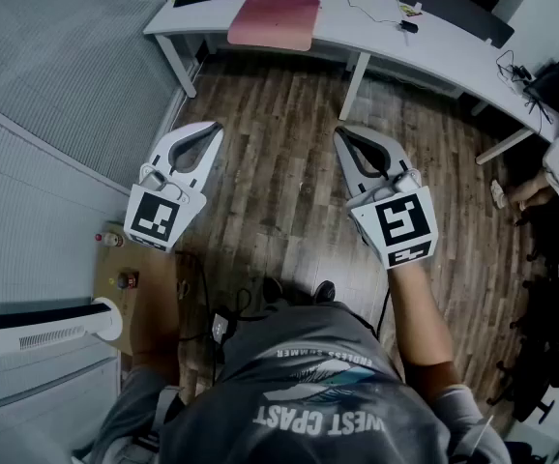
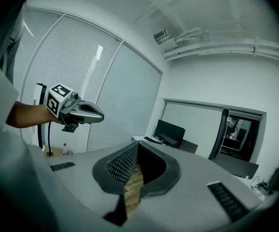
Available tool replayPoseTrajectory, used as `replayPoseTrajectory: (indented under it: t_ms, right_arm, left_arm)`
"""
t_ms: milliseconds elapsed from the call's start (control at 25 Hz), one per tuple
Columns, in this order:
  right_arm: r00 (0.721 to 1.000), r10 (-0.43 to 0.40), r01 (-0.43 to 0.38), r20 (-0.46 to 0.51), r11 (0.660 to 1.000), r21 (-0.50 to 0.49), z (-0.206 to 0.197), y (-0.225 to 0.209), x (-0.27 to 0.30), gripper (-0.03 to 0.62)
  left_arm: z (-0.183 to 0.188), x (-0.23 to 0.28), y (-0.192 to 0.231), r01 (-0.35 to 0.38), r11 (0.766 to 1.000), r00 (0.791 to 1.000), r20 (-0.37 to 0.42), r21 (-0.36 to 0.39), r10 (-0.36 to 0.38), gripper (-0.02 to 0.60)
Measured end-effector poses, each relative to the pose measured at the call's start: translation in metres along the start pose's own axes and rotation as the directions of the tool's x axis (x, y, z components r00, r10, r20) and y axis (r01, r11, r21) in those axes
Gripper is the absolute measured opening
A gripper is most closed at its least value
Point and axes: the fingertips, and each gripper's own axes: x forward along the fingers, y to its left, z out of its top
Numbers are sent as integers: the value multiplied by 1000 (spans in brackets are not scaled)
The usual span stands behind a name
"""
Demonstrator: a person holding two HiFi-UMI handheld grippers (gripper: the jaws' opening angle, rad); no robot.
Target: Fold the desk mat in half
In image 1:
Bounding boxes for small dark jar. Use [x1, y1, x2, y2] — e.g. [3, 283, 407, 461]
[116, 269, 140, 291]

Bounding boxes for grey desk divider panel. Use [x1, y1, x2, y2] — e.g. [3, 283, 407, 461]
[389, 0, 516, 50]

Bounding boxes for tangle of black cables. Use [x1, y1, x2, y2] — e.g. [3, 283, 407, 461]
[495, 49, 557, 135]

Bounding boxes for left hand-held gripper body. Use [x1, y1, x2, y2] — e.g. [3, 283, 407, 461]
[124, 161, 208, 253]

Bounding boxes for person's black shoe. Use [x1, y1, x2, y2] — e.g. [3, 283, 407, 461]
[312, 279, 337, 305]
[261, 276, 286, 305]

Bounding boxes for person's right black shoe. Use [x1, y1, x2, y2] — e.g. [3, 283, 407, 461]
[312, 279, 337, 305]

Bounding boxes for person's left black shoe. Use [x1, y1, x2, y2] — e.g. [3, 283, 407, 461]
[261, 276, 286, 305]

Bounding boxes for black bag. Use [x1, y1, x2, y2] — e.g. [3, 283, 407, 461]
[523, 57, 559, 119]

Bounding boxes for pink mat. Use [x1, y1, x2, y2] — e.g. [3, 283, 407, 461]
[226, 0, 322, 52]

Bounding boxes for white desk leg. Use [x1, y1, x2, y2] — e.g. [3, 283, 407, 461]
[474, 128, 535, 166]
[154, 33, 198, 100]
[338, 50, 372, 123]

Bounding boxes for cardboard box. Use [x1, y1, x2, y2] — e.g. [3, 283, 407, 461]
[92, 218, 182, 358]

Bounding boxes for white tower fan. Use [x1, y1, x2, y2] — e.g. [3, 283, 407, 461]
[0, 297, 124, 360]

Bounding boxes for person's left forearm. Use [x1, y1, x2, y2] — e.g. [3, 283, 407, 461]
[132, 246, 182, 387]

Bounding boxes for black office chair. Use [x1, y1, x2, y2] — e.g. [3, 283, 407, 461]
[485, 200, 559, 425]

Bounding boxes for small drink bottle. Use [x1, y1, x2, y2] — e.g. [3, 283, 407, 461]
[94, 231, 126, 249]

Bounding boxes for person's grey shirt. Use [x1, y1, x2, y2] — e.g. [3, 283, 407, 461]
[73, 301, 514, 464]

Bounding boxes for small black belt device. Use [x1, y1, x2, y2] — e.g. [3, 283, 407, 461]
[209, 312, 233, 343]

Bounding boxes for person's right forearm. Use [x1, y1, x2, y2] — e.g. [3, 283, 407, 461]
[386, 257, 463, 398]

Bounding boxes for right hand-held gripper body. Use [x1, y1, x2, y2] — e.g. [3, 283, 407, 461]
[346, 171, 439, 271]

